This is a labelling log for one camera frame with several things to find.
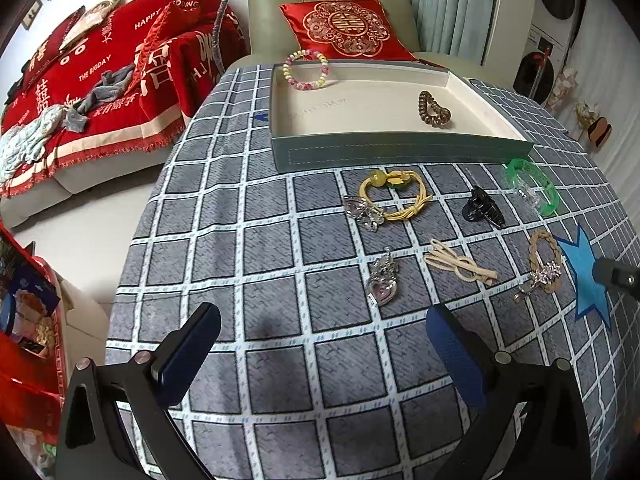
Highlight silver star hair clip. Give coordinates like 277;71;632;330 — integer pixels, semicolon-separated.
513;261;562;302

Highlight braided tan bracelet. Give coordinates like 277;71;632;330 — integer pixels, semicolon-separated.
527;228;565;295

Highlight green plastic bangle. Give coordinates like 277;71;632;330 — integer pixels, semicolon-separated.
506;158;560;218

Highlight black hair claw clip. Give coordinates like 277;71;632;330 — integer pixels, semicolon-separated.
462;185;506;229

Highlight beige hair tie loops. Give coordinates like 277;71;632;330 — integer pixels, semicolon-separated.
423;237;500;287

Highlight silver heart key pendant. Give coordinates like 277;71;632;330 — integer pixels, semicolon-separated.
366;246;399;308

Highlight yellow cord hair tie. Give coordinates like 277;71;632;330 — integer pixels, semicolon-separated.
358;169;434;224

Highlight brown spiral hair tie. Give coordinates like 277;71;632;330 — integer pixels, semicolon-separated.
418;90;454;130

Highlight pink yellow bead bracelet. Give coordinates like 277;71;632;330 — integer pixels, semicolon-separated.
282;48;331;91

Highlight grey jewelry tray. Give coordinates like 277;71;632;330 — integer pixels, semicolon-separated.
268;60;533;172

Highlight blue star sticker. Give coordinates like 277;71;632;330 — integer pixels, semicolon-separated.
554;223;612;330

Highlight pink slippers rack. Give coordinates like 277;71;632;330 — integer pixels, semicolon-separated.
575;101;613;150

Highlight white sheer curtain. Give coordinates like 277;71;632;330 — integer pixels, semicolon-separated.
567;0;639;208

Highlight grey checked tablecloth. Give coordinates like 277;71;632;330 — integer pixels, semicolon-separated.
105;65;639;479

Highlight lower washing machine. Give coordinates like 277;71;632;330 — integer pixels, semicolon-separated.
513;25;566;105

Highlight silver crystal flower clip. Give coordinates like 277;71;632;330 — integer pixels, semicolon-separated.
343;196;385;233

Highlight white cloth on sofa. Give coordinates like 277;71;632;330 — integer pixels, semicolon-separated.
1;104;66;185

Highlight sofa with red blanket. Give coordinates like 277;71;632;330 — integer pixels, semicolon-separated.
1;0;247;228

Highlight grey cloth on sofa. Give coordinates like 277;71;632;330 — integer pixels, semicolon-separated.
62;64;134;133

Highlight teal curtain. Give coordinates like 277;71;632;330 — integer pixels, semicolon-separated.
410;0;496;63

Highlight flexible phone holder stand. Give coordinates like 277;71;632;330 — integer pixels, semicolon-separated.
212;0;229;76

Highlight red embroidered cushion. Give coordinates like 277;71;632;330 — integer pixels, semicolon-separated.
279;0;416;61

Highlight sofa throw pillows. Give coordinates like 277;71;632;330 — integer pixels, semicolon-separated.
21;0;122;90

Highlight green recliner armchair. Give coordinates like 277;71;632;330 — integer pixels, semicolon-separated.
235;0;511;87

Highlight small picture frame left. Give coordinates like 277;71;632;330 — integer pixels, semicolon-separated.
22;0;42;30

